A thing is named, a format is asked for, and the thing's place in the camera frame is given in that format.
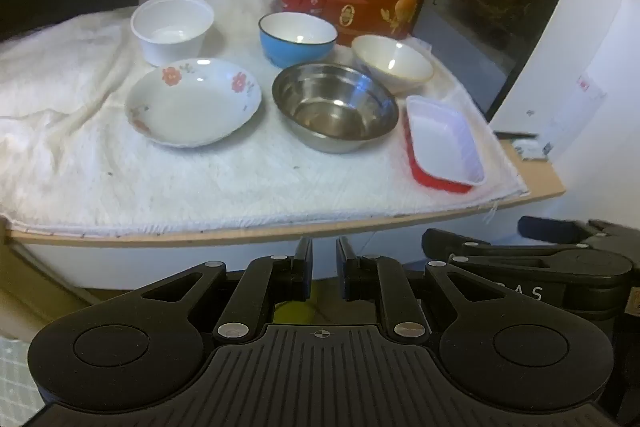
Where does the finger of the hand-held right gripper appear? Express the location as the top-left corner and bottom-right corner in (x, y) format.
(422, 228), (598, 279)

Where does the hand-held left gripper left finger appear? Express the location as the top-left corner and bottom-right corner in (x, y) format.
(132, 236), (315, 343)

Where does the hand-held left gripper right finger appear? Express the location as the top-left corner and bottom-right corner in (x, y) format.
(336, 236), (506, 343)

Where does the red and white rectangular tray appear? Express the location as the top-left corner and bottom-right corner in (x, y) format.
(404, 95), (487, 195)

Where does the stainless steel bowl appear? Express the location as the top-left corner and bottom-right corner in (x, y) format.
(272, 62), (400, 154)

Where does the white plastic bowl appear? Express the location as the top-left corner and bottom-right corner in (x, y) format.
(131, 0), (216, 68)

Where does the yellow-green ball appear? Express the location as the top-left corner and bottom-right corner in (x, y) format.
(272, 299), (314, 326)

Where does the white fluffy cloth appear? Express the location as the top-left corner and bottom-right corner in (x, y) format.
(0, 0), (530, 239)

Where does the small white adapter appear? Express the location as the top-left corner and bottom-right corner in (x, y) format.
(516, 138), (556, 162)

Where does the white floral plate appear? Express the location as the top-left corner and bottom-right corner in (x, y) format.
(124, 58), (263, 148)

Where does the cream bowl gold rim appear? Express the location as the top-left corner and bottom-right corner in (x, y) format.
(351, 35), (435, 95)

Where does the blue enamel bowl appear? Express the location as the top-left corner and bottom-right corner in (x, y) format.
(258, 12), (338, 69)

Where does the white microwave oven black door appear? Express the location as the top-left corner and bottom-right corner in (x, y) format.
(411, 0), (640, 238)

